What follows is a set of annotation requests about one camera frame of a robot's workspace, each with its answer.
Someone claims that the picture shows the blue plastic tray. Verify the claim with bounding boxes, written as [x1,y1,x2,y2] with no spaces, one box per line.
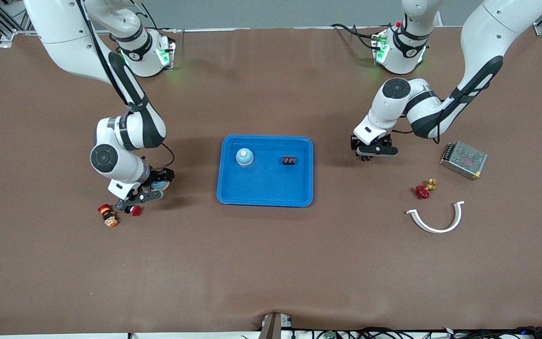
[216,135,314,208]

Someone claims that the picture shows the red emergency stop button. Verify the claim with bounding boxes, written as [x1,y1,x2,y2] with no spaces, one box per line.
[115,200,143,217]

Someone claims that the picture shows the orange red push button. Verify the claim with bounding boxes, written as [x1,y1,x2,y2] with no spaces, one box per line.
[97,203,120,228]

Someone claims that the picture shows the metal mesh power supply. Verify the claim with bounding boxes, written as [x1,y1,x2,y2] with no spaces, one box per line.
[439,141,488,181]

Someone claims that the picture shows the white curved pipe clamp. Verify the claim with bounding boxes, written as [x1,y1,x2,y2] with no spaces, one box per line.
[405,201,465,234]

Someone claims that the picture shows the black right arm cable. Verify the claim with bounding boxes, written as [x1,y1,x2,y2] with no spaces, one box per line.
[76,0,176,170]

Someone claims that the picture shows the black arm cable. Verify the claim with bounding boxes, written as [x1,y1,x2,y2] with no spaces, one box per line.
[76,0,176,170]
[391,71,493,144]

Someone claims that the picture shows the brass valve red handle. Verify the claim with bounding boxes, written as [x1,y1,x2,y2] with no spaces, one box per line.
[415,178,438,200]

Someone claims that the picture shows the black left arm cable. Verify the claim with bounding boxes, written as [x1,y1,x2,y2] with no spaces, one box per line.
[391,71,493,144]

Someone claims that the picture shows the black base cable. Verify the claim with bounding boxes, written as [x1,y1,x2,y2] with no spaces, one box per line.
[331,24,376,50]

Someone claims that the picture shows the grey metal bracket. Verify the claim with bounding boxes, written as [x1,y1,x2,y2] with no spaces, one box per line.
[259,312,293,339]

